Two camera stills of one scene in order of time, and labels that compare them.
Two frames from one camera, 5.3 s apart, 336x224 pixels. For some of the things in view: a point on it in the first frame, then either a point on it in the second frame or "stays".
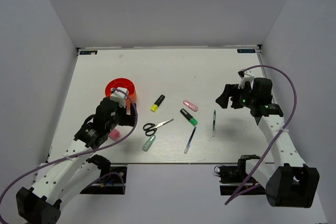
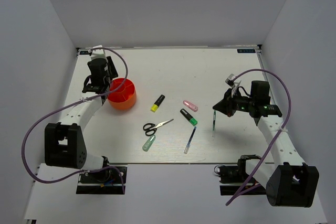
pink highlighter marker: [190, 106] stays
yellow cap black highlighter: [155, 106] stays
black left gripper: [128, 119] -> [111, 66]
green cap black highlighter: [192, 120] stays
